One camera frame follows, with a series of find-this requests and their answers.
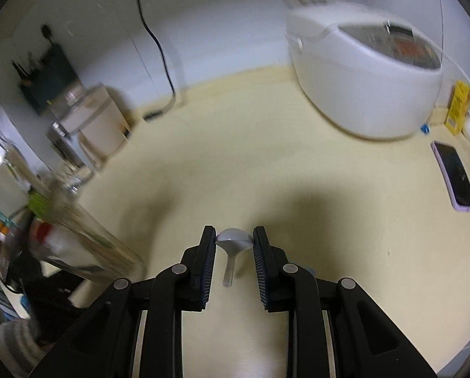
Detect black power cable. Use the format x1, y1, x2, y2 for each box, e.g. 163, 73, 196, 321
126, 0, 179, 121

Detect red plastic fork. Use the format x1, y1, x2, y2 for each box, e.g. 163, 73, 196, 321
33, 222, 53, 242

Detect smartphone in purple case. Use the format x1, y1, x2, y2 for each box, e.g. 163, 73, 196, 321
430, 140, 470, 214

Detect white rice cooker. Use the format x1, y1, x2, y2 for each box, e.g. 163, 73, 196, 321
285, 2, 444, 141

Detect yellow box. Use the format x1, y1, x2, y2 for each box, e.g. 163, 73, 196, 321
444, 80, 470, 134

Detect metal canister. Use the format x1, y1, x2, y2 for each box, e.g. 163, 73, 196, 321
47, 120, 83, 190

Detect beige electric pot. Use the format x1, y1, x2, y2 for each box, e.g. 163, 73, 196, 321
57, 82, 132, 159

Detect tall clear glass cup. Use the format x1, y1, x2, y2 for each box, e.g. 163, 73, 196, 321
24, 177, 147, 285

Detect teal wall utensil holder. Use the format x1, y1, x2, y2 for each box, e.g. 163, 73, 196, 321
10, 43, 80, 117

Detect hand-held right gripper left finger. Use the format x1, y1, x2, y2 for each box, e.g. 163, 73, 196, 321
29, 226, 218, 378

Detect black grill pan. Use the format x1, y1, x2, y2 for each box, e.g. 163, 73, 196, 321
6, 259, 87, 348

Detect white cutting board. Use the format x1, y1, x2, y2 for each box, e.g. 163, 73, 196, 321
0, 164, 30, 222

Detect white power cable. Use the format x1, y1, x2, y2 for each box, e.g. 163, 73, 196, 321
427, 33, 470, 127

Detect small white spoon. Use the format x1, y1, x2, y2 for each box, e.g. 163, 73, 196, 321
215, 228, 255, 288

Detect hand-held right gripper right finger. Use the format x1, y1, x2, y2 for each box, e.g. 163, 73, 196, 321
252, 226, 438, 378

